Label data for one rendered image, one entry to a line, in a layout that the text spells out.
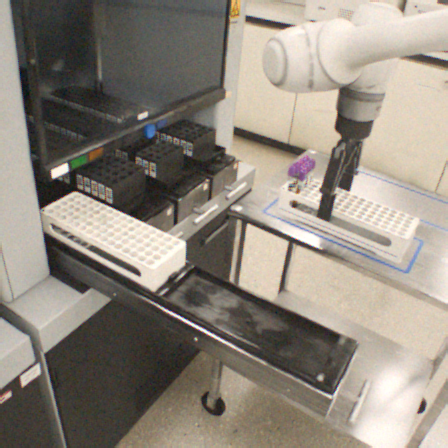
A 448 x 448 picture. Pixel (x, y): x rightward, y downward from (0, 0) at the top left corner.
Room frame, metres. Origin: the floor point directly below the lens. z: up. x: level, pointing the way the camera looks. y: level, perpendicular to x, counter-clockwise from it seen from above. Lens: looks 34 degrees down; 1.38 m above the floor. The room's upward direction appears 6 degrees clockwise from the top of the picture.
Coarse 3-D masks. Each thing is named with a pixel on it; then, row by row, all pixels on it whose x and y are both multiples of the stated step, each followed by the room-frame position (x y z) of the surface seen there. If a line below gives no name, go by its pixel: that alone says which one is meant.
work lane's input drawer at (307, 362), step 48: (48, 240) 0.72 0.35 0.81; (96, 288) 0.65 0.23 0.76; (144, 288) 0.60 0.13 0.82; (192, 288) 0.63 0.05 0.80; (240, 288) 0.63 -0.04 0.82; (192, 336) 0.54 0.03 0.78; (240, 336) 0.53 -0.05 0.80; (288, 336) 0.54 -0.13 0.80; (336, 336) 0.54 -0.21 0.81; (288, 384) 0.45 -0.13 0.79; (336, 384) 0.45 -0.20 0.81
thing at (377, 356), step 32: (320, 160) 1.20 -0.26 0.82; (256, 192) 0.98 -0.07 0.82; (352, 192) 1.04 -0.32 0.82; (384, 192) 1.06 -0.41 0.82; (416, 192) 1.08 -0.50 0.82; (256, 224) 0.86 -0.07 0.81; (288, 224) 0.85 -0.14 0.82; (288, 256) 1.25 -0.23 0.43; (352, 256) 0.76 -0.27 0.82; (416, 256) 0.78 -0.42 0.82; (416, 288) 0.68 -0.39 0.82; (320, 320) 1.11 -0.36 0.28; (384, 352) 0.99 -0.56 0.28; (416, 352) 1.00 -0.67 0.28; (256, 384) 0.84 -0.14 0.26; (352, 384) 0.86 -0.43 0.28; (384, 384) 0.87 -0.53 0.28; (416, 384) 0.87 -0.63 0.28; (320, 416) 0.74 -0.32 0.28; (384, 416) 0.75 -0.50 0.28
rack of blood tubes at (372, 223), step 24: (288, 192) 0.89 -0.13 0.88; (312, 192) 0.90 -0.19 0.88; (336, 192) 0.91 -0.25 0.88; (288, 216) 0.88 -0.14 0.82; (312, 216) 0.86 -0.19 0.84; (336, 216) 0.83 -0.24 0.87; (360, 216) 0.83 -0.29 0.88; (384, 216) 0.83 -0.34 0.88; (408, 216) 0.84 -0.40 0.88; (360, 240) 0.80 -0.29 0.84; (384, 240) 0.82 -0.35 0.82; (408, 240) 0.76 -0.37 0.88
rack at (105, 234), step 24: (48, 216) 0.73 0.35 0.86; (72, 216) 0.74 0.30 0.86; (96, 216) 0.74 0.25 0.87; (120, 216) 0.75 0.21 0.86; (72, 240) 0.70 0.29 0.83; (96, 240) 0.67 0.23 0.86; (120, 240) 0.67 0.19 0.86; (144, 240) 0.68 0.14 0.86; (168, 240) 0.70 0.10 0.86; (120, 264) 0.67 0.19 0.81; (144, 264) 0.61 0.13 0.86; (168, 264) 0.64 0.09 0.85
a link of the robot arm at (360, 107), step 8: (344, 88) 0.87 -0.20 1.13; (344, 96) 0.86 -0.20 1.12; (352, 96) 0.85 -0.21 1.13; (360, 96) 0.84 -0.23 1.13; (368, 96) 0.84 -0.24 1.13; (376, 96) 0.85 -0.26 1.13; (384, 96) 0.86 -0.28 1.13; (336, 104) 0.88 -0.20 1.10; (344, 104) 0.86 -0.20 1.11; (352, 104) 0.85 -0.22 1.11; (360, 104) 0.84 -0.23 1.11; (368, 104) 0.84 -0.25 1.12; (376, 104) 0.85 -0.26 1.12; (344, 112) 0.86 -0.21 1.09; (352, 112) 0.85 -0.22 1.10; (360, 112) 0.84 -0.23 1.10; (368, 112) 0.84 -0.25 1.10; (376, 112) 0.85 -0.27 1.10; (360, 120) 0.85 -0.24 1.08; (368, 120) 0.85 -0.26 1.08
